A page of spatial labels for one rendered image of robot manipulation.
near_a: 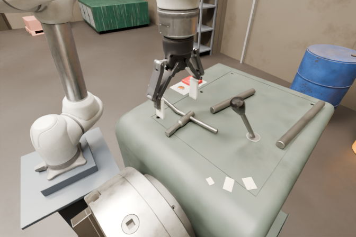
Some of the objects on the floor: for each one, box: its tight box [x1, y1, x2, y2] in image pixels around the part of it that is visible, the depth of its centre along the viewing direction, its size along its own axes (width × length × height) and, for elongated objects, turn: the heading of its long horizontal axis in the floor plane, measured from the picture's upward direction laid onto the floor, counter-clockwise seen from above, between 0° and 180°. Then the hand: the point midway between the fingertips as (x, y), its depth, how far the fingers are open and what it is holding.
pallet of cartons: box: [22, 16, 44, 36], centre depth 570 cm, size 119×90×67 cm
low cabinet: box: [77, 0, 150, 34], centre depth 624 cm, size 195×173×75 cm
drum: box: [289, 44, 356, 111], centre depth 233 cm, size 58×58×86 cm
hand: (178, 103), depth 55 cm, fingers open, 13 cm apart
